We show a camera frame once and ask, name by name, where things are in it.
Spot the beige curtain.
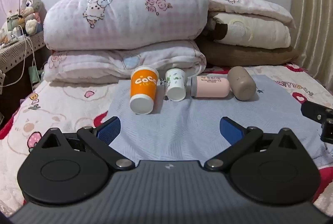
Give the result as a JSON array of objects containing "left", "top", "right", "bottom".
[{"left": 291, "top": 0, "right": 333, "bottom": 89}]

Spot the pink checked folded quilt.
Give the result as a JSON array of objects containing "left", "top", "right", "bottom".
[
  {"left": 44, "top": 40, "right": 207, "bottom": 84},
  {"left": 43, "top": 0, "right": 211, "bottom": 51}
]

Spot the orange paper cup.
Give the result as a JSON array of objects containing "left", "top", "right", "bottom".
[{"left": 129, "top": 66, "right": 160, "bottom": 115}]

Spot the grey bunny plush toy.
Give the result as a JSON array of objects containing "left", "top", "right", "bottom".
[{"left": 19, "top": 0, "right": 47, "bottom": 35}]

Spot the bedside table with patterned cover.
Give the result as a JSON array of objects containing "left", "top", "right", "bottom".
[{"left": 0, "top": 31, "right": 48, "bottom": 120}]

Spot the printed cartoon bed sheet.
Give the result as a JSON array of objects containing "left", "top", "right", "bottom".
[{"left": 0, "top": 63, "right": 333, "bottom": 216}]

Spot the pink tumbler cup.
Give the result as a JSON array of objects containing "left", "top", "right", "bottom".
[{"left": 191, "top": 76, "right": 231, "bottom": 99}]

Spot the brown pillow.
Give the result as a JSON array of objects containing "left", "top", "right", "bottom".
[{"left": 196, "top": 38, "right": 299, "bottom": 67}]

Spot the white cable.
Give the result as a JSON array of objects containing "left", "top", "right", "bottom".
[{"left": 16, "top": 25, "right": 36, "bottom": 90}]

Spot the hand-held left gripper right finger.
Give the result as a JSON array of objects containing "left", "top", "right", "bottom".
[{"left": 204, "top": 117, "right": 299, "bottom": 171}]

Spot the white cup with green print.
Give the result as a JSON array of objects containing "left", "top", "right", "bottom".
[{"left": 165, "top": 68, "right": 187, "bottom": 102}]

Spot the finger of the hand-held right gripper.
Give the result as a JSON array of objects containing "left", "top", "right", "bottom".
[{"left": 300, "top": 101, "right": 333, "bottom": 143}]

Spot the taupe tumbler cup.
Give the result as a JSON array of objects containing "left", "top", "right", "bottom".
[{"left": 227, "top": 66, "right": 257, "bottom": 101}]

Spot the pale blue cloth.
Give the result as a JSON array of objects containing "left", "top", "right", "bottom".
[{"left": 107, "top": 74, "right": 330, "bottom": 170}]

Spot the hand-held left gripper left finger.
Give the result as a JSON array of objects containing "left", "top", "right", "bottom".
[{"left": 35, "top": 117, "right": 136, "bottom": 172}]

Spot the pale green pouch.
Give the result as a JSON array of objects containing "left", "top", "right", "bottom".
[{"left": 28, "top": 66, "right": 44, "bottom": 84}]

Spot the cream folded blanket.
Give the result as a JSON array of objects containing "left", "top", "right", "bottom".
[{"left": 207, "top": 12, "right": 291, "bottom": 49}]

